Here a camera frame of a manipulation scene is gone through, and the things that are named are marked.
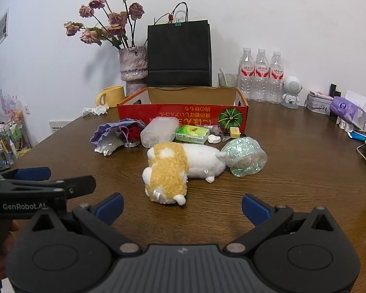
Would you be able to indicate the white wall vent plate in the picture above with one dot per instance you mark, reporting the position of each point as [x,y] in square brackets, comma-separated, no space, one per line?
[59,125]

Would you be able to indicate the mottled purple ceramic vase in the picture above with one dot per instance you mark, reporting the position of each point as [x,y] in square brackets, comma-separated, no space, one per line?
[134,67]

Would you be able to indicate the wall photo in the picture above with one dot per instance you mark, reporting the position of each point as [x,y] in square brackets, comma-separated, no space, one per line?
[2,26]

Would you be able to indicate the dried red rosebud stem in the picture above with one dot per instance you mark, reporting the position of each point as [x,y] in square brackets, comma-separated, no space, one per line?
[170,16]

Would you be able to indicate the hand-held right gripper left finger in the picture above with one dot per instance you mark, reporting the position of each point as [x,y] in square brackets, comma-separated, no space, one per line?
[111,209]

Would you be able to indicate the clear water bottle red label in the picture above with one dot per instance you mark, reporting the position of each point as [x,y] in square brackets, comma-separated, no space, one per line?
[277,73]
[261,71]
[247,71]

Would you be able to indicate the dried pink rose bouquet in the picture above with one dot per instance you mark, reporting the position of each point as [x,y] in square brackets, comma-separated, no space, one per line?
[116,18]

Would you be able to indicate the white spoon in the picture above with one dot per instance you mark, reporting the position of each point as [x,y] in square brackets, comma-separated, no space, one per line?
[222,73]

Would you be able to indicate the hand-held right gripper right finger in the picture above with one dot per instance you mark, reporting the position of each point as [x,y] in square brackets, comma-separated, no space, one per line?
[256,212]

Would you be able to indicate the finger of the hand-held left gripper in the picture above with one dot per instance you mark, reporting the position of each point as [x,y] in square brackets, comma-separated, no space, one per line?
[76,186]
[33,173]

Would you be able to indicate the white pink packet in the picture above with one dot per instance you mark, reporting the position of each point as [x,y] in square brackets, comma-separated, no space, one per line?
[320,96]

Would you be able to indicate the green tissue packet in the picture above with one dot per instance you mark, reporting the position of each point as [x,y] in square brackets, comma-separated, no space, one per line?
[192,134]

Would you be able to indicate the white wrapper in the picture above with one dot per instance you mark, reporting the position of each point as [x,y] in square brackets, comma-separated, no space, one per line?
[108,148]

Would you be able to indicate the white paper card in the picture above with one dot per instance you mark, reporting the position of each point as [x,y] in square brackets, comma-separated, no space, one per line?
[358,97]

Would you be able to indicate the red artificial flower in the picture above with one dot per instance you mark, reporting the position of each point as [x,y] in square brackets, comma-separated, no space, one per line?
[133,132]

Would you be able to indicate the crumpled white tissue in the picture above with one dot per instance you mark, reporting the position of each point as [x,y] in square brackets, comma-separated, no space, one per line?
[94,110]

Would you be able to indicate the black paper bag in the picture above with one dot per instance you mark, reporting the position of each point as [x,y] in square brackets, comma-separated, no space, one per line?
[178,52]

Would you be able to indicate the yellow mug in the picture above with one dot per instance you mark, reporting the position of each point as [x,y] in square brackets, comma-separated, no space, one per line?
[114,96]

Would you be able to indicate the clear organizer with toiletries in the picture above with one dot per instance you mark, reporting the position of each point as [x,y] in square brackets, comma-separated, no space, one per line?
[9,134]

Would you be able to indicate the white robot figurine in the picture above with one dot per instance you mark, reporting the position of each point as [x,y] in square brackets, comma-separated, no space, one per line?
[292,85]

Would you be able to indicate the red orange cardboard box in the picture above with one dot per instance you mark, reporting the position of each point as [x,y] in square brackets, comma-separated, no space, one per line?
[170,114]

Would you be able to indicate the white and yellow plush toy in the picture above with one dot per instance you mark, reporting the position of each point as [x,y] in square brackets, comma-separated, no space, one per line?
[170,171]

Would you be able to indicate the small clear wrapper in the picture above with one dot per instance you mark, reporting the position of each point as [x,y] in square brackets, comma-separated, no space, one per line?
[224,135]

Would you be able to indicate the yellow eraser block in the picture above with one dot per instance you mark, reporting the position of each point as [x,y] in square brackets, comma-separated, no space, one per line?
[234,132]

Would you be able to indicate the purple tissue pack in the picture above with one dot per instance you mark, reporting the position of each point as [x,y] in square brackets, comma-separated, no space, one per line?
[344,106]

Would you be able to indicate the person's left hand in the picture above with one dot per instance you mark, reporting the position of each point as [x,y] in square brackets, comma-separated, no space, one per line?
[13,227]

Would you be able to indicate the grey metal tin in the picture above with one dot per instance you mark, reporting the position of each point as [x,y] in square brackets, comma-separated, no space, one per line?
[318,106]

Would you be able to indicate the small white case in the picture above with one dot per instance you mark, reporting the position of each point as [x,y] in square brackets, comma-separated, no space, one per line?
[214,139]

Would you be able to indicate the black small box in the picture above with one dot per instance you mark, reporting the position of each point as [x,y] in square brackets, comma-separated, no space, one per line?
[339,94]
[333,89]

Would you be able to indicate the clear glass cup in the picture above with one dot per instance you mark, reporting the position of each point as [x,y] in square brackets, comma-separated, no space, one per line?
[230,81]

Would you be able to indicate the iridescent green glitter bag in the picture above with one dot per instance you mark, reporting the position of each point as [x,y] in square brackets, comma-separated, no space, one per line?
[245,155]

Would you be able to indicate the white plastic holder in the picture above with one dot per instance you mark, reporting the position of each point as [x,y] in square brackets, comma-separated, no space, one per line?
[343,125]

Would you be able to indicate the blue white tube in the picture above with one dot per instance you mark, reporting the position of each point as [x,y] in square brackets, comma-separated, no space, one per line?
[358,135]

